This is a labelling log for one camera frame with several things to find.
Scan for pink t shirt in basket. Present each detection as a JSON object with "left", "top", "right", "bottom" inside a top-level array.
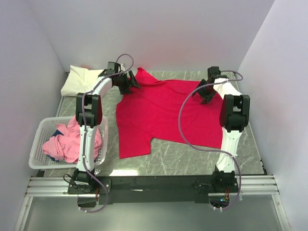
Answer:
[{"left": 42, "top": 116, "right": 103, "bottom": 164}]

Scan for folded cream t shirt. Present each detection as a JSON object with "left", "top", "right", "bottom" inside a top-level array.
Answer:
[{"left": 61, "top": 65, "right": 103, "bottom": 97}]

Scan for black base beam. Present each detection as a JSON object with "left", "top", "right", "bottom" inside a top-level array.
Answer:
[{"left": 67, "top": 175, "right": 239, "bottom": 205}]

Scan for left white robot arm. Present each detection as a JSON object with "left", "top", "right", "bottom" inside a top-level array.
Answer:
[{"left": 70, "top": 61, "right": 141, "bottom": 193}]

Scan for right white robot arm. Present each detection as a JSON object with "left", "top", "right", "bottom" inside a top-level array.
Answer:
[{"left": 192, "top": 66, "right": 250, "bottom": 192}]

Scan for white plastic basket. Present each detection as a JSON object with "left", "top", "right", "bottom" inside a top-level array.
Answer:
[{"left": 28, "top": 115, "right": 109, "bottom": 170}]

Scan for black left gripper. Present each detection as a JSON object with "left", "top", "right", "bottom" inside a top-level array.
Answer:
[{"left": 115, "top": 71, "right": 141, "bottom": 95}]

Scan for red t shirt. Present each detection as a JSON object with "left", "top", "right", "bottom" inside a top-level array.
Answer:
[{"left": 116, "top": 67, "right": 222, "bottom": 159}]

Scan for aluminium rail frame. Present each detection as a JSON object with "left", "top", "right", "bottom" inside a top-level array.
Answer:
[{"left": 14, "top": 173, "right": 291, "bottom": 231}]

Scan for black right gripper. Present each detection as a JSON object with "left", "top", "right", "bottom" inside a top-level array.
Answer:
[{"left": 192, "top": 79, "right": 217, "bottom": 105}]

